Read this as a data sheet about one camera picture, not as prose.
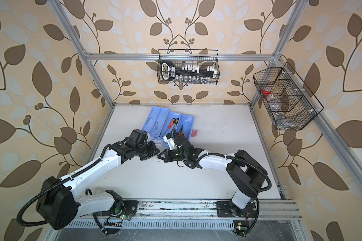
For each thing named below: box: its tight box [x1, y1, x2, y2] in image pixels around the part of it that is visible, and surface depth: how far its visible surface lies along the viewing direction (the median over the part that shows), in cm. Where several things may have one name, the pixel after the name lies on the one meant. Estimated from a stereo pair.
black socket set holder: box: [160, 60, 218, 84], surface depth 86 cm
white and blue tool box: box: [141, 106, 195, 144], surface depth 101 cm
